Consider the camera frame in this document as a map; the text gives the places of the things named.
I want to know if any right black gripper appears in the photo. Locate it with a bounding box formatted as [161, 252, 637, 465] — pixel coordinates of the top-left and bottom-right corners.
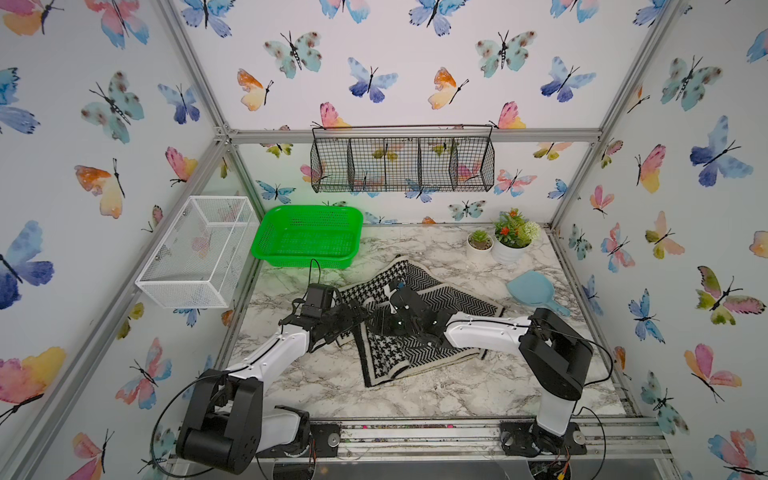
[360, 308, 421, 340]

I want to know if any black white patterned knit scarf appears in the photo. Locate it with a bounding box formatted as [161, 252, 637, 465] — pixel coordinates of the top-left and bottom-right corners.
[340, 256, 504, 388]

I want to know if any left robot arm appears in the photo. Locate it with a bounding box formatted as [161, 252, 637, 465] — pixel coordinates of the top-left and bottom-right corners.
[176, 302, 371, 474]

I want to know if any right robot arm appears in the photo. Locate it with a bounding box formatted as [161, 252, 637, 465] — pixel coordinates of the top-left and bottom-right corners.
[382, 286, 594, 439]

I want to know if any green plastic basket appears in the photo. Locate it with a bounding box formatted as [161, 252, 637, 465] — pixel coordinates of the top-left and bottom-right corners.
[251, 205, 364, 269]

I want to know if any small succulent in white pot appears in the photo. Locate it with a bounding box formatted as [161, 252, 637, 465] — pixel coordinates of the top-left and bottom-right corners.
[466, 230, 494, 263]

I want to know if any light blue plastic scoop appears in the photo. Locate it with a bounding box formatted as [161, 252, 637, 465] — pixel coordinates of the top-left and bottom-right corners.
[506, 270, 571, 317]

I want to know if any flowering plant in white pot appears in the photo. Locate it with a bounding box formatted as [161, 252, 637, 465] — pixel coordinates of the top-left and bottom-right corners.
[491, 208, 541, 265]

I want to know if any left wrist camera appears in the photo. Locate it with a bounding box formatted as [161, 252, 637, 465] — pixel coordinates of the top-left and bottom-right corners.
[301, 283, 337, 319]

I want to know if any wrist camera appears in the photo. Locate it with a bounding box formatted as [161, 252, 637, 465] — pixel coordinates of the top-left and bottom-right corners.
[384, 281, 421, 311]
[301, 283, 337, 319]

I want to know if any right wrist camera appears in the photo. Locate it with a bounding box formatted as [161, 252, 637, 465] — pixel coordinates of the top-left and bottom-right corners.
[384, 281, 421, 311]

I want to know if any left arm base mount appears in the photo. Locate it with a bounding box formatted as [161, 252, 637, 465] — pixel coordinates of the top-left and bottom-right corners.
[256, 421, 341, 460]

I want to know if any white mesh wall basket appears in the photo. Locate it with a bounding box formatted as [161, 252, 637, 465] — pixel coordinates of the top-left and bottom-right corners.
[135, 196, 260, 309]

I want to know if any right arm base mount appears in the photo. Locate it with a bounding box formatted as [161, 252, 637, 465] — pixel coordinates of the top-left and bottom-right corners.
[499, 420, 587, 458]

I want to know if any black wire wall basket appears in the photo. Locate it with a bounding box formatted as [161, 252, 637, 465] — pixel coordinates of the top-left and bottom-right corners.
[303, 124, 495, 194]

